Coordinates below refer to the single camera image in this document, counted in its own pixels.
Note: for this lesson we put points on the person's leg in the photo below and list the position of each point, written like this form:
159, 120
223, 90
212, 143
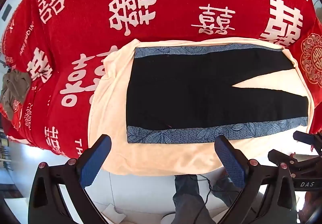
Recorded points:
188, 196
226, 191

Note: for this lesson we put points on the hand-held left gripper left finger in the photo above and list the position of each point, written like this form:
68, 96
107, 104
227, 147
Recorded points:
94, 161

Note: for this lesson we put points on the grey-brown crumpled cloth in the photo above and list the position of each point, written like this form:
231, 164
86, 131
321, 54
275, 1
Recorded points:
15, 88

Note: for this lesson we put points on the red embroidered satin quilt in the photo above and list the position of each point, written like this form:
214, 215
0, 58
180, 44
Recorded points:
312, 60

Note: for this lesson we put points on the cream towel blanket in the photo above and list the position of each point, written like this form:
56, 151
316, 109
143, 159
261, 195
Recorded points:
163, 158

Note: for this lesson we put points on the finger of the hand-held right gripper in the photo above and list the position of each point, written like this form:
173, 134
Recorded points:
279, 157
305, 136

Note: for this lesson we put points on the red printed blanket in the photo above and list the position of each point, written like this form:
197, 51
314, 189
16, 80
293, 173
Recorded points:
88, 25

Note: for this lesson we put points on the black pants with blue trim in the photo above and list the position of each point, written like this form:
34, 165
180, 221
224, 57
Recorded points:
188, 93

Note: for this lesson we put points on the person's right leg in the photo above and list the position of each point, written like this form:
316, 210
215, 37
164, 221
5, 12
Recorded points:
226, 191

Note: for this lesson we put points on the person's left leg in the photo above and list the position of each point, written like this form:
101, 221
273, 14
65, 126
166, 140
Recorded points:
188, 196

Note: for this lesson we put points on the white round object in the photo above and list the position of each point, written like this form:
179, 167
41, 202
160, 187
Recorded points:
168, 219

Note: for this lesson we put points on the person's legs in jeans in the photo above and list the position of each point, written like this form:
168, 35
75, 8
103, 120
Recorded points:
210, 188

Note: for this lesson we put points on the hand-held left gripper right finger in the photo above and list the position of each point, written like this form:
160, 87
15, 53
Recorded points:
230, 161

